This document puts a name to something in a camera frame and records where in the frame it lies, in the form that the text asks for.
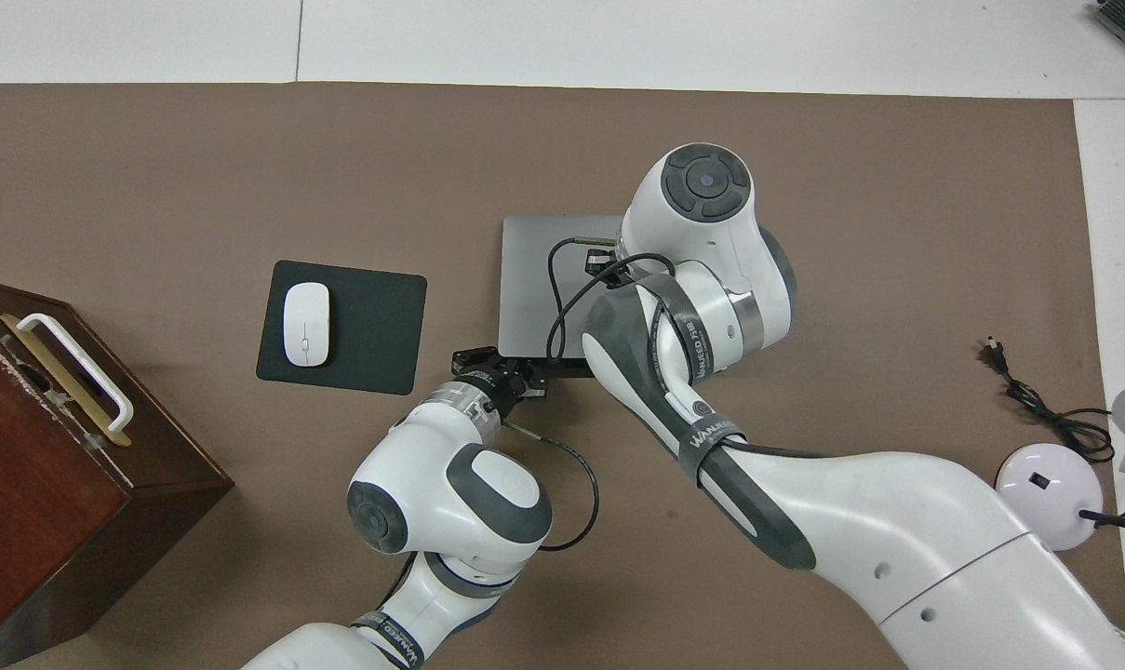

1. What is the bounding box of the white desk lamp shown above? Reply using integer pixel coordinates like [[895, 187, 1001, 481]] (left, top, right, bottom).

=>
[[995, 383, 1125, 552]]

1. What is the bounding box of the white computer mouse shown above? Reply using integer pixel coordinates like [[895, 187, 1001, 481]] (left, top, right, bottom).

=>
[[283, 282, 331, 368]]

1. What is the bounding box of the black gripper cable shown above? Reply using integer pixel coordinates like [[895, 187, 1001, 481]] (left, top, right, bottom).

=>
[[502, 421, 602, 552], [545, 237, 679, 362]]

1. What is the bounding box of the white box handle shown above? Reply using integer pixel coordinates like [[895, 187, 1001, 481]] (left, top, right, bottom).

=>
[[16, 314, 135, 435]]

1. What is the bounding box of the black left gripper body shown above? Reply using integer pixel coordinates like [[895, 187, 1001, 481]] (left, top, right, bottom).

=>
[[458, 360, 529, 415]]

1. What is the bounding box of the dark brown wooden box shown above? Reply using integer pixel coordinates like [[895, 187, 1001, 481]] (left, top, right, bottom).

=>
[[0, 275, 235, 669]]

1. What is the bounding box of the grey laptop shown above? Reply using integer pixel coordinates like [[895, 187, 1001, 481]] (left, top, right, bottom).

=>
[[499, 216, 732, 378]]

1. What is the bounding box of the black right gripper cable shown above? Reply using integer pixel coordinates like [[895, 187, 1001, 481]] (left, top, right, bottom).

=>
[[545, 237, 679, 362]]

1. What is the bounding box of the black lamp power cable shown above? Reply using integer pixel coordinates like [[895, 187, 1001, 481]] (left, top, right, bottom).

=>
[[979, 338, 1117, 463]]

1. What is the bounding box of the black mouse pad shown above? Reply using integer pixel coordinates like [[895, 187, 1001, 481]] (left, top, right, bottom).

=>
[[256, 261, 428, 396]]

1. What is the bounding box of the brown table mat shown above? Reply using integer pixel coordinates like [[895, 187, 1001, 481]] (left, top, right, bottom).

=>
[[0, 82, 1125, 670]]

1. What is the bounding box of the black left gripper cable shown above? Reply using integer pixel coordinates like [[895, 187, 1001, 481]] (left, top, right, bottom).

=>
[[502, 421, 602, 552]]

